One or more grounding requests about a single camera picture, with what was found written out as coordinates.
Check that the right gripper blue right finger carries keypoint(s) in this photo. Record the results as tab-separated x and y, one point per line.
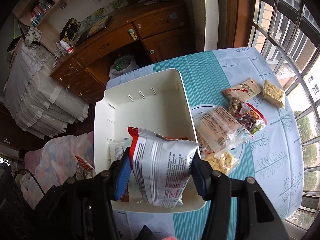
201	172

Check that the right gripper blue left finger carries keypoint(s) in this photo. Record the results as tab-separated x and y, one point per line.
123	171

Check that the yellow puffed snack bag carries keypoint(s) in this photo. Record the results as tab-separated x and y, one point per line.
224	161

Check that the clear bag with label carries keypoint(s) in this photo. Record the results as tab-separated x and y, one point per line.
118	147

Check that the red and white snack bag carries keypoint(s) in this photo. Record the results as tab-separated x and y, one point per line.
161	166

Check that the clear bag of biscuits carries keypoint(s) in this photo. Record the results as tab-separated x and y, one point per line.
218	130

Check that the red-lid dried fruit packet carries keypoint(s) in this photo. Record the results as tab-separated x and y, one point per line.
251	119

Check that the white plastic storage bin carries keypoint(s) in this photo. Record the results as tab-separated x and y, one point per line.
151	116

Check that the yellow rice cracker block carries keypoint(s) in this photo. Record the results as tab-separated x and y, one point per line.
273	94

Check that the small red sauce packet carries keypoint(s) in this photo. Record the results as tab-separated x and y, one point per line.
124	197

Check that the small brown-white snack packet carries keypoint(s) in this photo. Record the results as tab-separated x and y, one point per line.
84	169

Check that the teal leaf-print tablecloth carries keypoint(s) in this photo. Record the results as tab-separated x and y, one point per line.
273	154

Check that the mixed nuts clear packet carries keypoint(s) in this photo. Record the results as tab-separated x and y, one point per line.
235	106

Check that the beige soda cracker pack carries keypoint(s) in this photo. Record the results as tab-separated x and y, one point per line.
244	91

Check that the white lace-covered furniture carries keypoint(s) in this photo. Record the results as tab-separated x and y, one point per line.
36	102

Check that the plastic trash bag under desk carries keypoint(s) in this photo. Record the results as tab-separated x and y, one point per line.
122	65

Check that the white red-cap bottle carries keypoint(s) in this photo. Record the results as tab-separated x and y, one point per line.
65	46

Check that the wooden desk with drawers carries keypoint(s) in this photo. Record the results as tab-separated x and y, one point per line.
150	33

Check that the book on desk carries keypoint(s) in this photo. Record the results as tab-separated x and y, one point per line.
99	26

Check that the black gold embroidered case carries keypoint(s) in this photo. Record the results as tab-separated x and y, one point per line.
70	31

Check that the floral fabric pouch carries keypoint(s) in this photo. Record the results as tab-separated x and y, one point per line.
32	37

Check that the wooden bookshelf with books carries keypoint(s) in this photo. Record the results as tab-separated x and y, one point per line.
49	16

